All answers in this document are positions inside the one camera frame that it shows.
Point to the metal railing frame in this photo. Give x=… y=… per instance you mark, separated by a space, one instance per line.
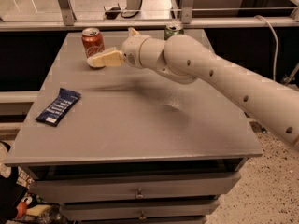
x=43 y=15

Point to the grey drawer cabinet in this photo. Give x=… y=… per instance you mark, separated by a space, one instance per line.
x=131 y=122

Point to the upper grey drawer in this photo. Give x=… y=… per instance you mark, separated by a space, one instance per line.
x=134 y=187

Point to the green sparkling water can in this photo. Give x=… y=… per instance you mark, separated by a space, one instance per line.
x=173 y=29

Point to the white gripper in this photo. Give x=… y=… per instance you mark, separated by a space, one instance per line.
x=131 y=51

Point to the lower grey drawer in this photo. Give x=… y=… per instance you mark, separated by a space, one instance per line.
x=139 y=210

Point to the clutter bag on floor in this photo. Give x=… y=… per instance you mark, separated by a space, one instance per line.
x=16 y=204

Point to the red coke can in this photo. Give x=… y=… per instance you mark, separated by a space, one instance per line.
x=93 y=43

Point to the grey drawer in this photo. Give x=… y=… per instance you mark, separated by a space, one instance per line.
x=139 y=210
x=134 y=187

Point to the blue snack bar wrapper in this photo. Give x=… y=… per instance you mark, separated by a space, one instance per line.
x=59 y=107

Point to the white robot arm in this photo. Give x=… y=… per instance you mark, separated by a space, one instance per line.
x=183 y=59

